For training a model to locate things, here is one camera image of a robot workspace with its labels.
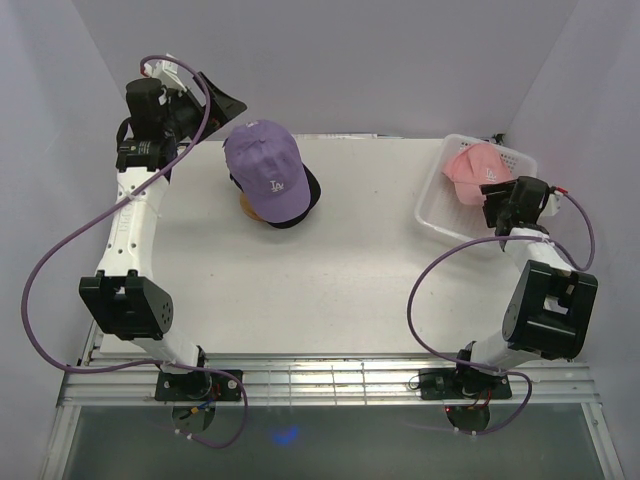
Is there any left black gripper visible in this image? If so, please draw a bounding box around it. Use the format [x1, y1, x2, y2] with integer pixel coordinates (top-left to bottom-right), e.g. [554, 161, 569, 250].
[162, 73, 247, 145]

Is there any aluminium rail frame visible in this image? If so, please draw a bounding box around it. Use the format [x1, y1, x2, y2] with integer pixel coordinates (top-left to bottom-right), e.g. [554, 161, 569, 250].
[41, 356, 624, 479]

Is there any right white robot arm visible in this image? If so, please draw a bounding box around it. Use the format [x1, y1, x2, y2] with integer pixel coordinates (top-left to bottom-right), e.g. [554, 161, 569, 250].
[451, 176, 598, 397]

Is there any purple cap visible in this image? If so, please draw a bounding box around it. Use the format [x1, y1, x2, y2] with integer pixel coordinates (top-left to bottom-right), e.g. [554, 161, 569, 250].
[223, 120, 310, 223]

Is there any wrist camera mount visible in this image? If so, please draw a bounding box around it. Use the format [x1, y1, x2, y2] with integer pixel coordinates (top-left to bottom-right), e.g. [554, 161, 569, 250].
[140, 54, 188, 92]
[540, 186, 567, 217]

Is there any white plastic basket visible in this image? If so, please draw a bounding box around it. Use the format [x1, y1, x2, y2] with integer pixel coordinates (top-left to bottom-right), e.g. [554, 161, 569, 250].
[414, 133, 539, 251]

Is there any black cap gold logo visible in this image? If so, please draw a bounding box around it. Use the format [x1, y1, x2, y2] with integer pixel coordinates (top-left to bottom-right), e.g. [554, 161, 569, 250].
[229, 166, 322, 230]

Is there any wooden hat stand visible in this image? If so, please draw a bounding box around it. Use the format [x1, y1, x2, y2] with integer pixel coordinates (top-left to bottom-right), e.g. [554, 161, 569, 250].
[239, 193, 263, 222]

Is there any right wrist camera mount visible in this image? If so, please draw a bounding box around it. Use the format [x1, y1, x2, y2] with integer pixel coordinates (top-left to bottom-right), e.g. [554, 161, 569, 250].
[540, 186, 567, 217]

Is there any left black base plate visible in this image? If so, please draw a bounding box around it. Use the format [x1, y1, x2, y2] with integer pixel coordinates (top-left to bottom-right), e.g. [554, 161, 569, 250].
[154, 370, 243, 402]

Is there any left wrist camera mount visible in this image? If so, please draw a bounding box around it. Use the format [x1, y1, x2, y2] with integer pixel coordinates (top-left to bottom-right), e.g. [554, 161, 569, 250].
[140, 54, 188, 92]

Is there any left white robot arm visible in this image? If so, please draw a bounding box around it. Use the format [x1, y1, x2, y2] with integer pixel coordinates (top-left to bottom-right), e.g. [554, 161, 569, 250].
[79, 74, 247, 400]

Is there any pink cap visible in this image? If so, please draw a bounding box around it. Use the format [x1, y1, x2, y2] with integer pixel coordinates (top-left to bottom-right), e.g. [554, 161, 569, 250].
[442, 143, 513, 206]

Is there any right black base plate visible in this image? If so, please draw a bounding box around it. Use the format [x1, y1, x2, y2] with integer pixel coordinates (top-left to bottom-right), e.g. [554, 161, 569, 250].
[418, 367, 512, 400]

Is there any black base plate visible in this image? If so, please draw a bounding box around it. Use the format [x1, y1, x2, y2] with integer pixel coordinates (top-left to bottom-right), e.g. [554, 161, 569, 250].
[418, 367, 512, 400]
[154, 370, 243, 402]

